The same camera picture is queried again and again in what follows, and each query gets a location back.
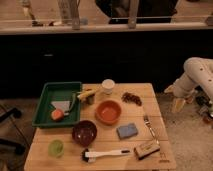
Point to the green plastic tray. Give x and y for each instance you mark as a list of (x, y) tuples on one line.
[(58, 95)]

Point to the orange toy carrot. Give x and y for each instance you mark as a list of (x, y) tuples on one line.
[(57, 115)]

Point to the wooden block brush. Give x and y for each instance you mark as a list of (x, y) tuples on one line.
[(145, 149)]

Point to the white dish brush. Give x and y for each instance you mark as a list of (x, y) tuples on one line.
[(90, 156)]

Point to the small green cup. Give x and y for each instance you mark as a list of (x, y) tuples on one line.
[(56, 148)]

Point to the white paper cup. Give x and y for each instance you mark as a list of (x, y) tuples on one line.
[(108, 86)]

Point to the dark brown grape bunch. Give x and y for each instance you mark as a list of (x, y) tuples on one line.
[(131, 98)]

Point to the grey cloth piece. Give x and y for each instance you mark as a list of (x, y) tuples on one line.
[(63, 105)]

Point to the orange bowl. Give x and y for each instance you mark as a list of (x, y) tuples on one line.
[(108, 112)]

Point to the black office chair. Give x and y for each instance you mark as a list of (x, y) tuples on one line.
[(11, 115)]

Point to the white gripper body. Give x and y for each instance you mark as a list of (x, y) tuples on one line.
[(184, 86)]

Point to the metal fork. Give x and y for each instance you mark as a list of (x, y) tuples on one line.
[(148, 124)]

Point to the blue sponge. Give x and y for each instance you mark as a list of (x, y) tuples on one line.
[(127, 131)]

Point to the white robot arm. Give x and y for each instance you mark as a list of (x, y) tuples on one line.
[(197, 72)]

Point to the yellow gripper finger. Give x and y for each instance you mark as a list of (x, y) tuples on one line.
[(169, 89), (177, 104)]

